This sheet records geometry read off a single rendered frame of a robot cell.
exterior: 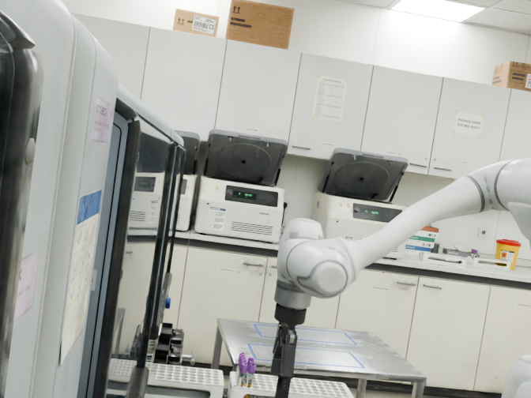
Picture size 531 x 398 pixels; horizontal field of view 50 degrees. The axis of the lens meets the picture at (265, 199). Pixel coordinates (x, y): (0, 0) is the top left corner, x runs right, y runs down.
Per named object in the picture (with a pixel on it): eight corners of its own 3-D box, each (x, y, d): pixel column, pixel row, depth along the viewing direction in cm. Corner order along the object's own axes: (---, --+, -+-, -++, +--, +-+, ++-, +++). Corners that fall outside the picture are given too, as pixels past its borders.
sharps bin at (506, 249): (499, 268, 420) (504, 239, 419) (487, 264, 438) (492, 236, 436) (521, 272, 422) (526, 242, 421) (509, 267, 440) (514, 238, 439)
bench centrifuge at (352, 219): (323, 251, 375) (339, 145, 371) (306, 238, 436) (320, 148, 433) (405, 261, 381) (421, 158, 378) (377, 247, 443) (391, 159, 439)
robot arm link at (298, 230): (269, 274, 143) (281, 287, 130) (279, 212, 142) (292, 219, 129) (310, 279, 145) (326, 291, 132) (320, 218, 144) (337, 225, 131)
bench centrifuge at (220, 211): (193, 234, 364) (209, 125, 360) (193, 223, 426) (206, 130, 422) (280, 245, 371) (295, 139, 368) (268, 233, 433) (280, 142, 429)
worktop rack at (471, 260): (472, 266, 413) (473, 257, 413) (465, 263, 423) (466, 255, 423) (510, 270, 419) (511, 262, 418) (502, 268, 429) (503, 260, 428)
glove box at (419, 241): (403, 244, 422) (404, 234, 422) (397, 242, 435) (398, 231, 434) (433, 248, 425) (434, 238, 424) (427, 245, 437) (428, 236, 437)
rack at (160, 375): (90, 399, 130) (93, 373, 130) (98, 382, 140) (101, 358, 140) (220, 411, 134) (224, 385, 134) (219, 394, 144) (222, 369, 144)
